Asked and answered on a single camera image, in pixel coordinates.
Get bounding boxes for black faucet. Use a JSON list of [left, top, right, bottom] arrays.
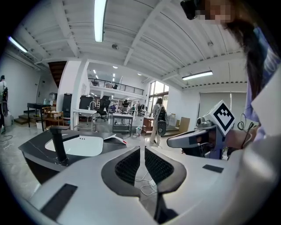
[[49, 125, 80, 167]]

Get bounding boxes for wooden cabinet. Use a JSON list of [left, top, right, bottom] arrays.
[[141, 116, 155, 135]]

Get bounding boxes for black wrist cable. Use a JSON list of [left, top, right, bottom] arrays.
[[237, 112, 258, 150]]

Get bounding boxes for black desk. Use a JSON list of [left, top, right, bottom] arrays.
[[26, 102, 53, 128]]

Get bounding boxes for grey roller blind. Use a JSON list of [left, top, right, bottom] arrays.
[[198, 91, 248, 125]]

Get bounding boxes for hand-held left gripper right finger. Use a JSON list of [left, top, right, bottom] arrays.
[[144, 146, 240, 225]]

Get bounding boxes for long ceiling light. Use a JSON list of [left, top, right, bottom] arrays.
[[94, 0, 108, 43], [181, 70, 214, 81], [7, 36, 29, 54]]

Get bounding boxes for person's face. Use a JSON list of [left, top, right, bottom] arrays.
[[195, 0, 237, 26]]

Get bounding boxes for dark staircase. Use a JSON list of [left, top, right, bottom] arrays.
[[47, 61, 68, 89]]

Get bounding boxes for tall black cabinet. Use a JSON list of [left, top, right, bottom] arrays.
[[61, 93, 73, 119]]

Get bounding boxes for brown cardboard sheet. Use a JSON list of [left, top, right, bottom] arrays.
[[175, 116, 191, 134]]

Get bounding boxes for black office chair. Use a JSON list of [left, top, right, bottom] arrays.
[[96, 95, 112, 122]]

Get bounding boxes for white power strip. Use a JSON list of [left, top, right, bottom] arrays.
[[135, 171, 158, 196]]

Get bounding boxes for large window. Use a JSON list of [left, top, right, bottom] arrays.
[[148, 80, 170, 107]]

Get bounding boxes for person's lavender shirt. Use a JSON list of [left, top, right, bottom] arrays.
[[243, 25, 281, 142]]

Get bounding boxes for person's right forearm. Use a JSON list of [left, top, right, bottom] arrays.
[[225, 125, 262, 150]]

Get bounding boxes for black head-mounted camera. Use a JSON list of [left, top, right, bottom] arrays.
[[180, 0, 199, 21]]

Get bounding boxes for black mezzanine railing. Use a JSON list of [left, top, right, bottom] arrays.
[[87, 77, 145, 96]]

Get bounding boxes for white squeegee red blade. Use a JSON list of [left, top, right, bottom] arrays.
[[103, 134, 128, 145]]

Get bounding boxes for black-framed white washstand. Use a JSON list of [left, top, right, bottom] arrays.
[[112, 112, 134, 137]]

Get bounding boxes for wooden cart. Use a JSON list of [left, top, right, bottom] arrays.
[[43, 110, 65, 127]]

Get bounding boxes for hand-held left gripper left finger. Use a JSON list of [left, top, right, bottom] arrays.
[[28, 146, 159, 225]]

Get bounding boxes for white sink stand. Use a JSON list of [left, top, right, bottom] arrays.
[[72, 108, 97, 133]]

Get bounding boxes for white sink basin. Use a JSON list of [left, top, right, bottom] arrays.
[[44, 134, 104, 157]]

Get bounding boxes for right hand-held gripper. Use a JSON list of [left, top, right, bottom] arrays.
[[166, 100, 236, 160]]

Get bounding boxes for black table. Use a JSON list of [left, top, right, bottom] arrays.
[[18, 129, 141, 185]]

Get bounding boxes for person's right hand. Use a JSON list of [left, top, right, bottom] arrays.
[[197, 131, 216, 152]]

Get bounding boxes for wooden steps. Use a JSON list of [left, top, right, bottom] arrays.
[[13, 113, 29, 125]]

